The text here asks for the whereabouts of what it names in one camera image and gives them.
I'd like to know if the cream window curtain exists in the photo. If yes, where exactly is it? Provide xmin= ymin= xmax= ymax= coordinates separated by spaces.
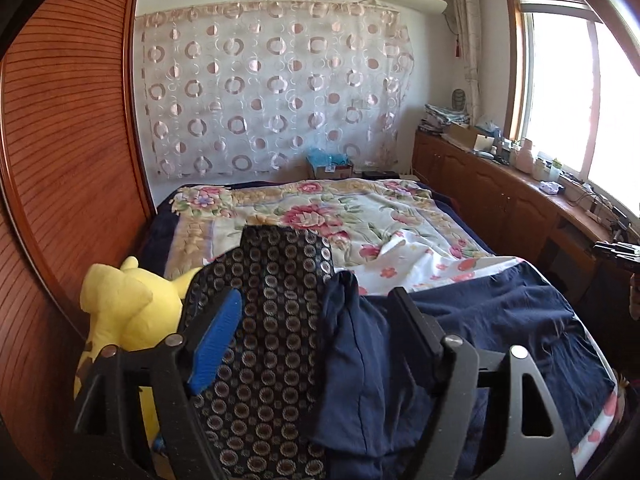
xmin=447 ymin=0 xmax=483 ymax=126

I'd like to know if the pink thermos jug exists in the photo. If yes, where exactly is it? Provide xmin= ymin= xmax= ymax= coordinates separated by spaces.
xmin=515 ymin=137 xmax=536 ymax=173

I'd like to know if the yellow plush toy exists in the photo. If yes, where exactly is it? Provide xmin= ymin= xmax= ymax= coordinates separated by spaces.
xmin=74 ymin=255 xmax=201 ymax=461

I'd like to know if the floral blanket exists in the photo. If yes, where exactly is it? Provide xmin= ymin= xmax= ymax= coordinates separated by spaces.
xmin=162 ymin=177 xmax=496 ymax=296

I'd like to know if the small brown box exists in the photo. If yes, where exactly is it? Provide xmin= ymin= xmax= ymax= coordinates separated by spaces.
xmin=312 ymin=162 xmax=356 ymax=181

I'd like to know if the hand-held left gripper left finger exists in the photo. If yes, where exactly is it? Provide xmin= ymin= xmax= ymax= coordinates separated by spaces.
xmin=70 ymin=289 xmax=246 ymax=480

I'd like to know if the stack of folded fabrics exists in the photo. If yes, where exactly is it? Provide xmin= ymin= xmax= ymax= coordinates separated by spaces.
xmin=424 ymin=104 xmax=471 ymax=133

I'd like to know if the wooden low cabinet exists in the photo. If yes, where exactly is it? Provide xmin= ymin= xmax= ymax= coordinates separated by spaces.
xmin=412 ymin=130 xmax=640 ymax=281

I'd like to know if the open cardboard box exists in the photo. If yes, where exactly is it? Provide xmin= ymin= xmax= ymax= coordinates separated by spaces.
xmin=445 ymin=122 xmax=493 ymax=153

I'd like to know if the sheer circle-patterned curtain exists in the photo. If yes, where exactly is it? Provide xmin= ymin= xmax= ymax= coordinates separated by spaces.
xmin=134 ymin=0 xmax=413 ymax=186

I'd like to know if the wooden slatted wardrobe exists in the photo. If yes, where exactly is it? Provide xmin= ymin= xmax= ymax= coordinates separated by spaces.
xmin=0 ymin=0 xmax=156 ymax=480

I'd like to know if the wooden framed window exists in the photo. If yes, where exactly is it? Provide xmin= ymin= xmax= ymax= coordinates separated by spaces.
xmin=505 ymin=0 xmax=640 ymax=221

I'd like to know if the dark circle-patterned cloth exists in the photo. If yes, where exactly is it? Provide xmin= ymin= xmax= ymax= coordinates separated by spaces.
xmin=177 ymin=225 xmax=346 ymax=480

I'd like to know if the blue plastic bag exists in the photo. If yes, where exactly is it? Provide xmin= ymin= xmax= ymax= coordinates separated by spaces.
xmin=306 ymin=147 xmax=351 ymax=171

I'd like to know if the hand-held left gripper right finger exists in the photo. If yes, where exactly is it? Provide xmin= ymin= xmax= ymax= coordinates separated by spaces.
xmin=387 ymin=287 xmax=576 ymax=480

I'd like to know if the power strip with cables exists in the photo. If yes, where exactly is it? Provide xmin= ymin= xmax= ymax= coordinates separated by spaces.
xmin=565 ymin=172 xmax=613 ymax=221

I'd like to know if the strawberry print bed sheet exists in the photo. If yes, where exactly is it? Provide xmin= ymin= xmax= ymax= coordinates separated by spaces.
xmin=330 ymin=240 xmax=631 ymax=466

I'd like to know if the navy printed t-shirt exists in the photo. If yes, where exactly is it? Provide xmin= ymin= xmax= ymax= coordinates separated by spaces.
xmin=309 ymin=260 xmax=617 ymax=480

